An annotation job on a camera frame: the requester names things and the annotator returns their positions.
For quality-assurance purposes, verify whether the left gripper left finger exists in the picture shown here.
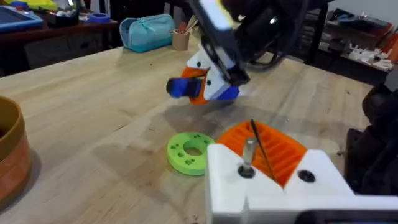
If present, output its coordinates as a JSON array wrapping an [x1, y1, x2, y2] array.
[[206, 120, 285, 224]]

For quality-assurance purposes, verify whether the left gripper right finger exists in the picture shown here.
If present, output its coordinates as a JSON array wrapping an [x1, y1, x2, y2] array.
[[253, 121, 356, 197]]

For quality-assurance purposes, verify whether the silver screw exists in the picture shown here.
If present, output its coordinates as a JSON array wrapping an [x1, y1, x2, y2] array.
[[238, 136, 258, 179]]

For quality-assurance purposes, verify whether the tan cup with pencils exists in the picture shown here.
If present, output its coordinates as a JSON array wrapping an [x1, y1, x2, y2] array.
[[171, 17, 199, 52]]

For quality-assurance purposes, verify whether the green disc with holes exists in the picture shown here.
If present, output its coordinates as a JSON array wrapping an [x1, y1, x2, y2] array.
[[166, 131, 216, 177]]

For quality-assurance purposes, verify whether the teal zip bag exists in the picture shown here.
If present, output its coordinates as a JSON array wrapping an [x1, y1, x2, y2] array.
[[119, 13, 177, 54]]

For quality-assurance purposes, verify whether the blue tape roll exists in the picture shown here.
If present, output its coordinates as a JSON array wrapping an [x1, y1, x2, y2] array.
[[88, 12, 112, 24]]

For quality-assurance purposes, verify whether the cluttered shelf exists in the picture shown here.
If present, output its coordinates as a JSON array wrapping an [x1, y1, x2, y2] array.
[[306, 2, 398, 86]]

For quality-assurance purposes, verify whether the dark wooden side table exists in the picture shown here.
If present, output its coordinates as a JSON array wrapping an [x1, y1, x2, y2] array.
[[0, 19, 120, 78]]

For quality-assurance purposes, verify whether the black box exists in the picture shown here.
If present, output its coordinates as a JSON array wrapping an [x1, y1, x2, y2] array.
[[46, 9, 79, 28]]

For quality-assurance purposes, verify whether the yellow board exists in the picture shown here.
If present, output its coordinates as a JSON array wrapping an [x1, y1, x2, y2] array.
[[3, 0, 59, 12]]

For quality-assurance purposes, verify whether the blue tray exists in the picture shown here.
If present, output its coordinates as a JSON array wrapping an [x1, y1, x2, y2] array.
[[0, 5, 44, 34]]

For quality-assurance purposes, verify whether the orange and brown tub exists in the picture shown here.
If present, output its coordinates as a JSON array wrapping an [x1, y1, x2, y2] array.
[[0, 95, 32, 212]]

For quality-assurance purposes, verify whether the black cable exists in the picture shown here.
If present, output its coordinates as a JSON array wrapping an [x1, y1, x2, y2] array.
[[247, 51, 285, 71]]

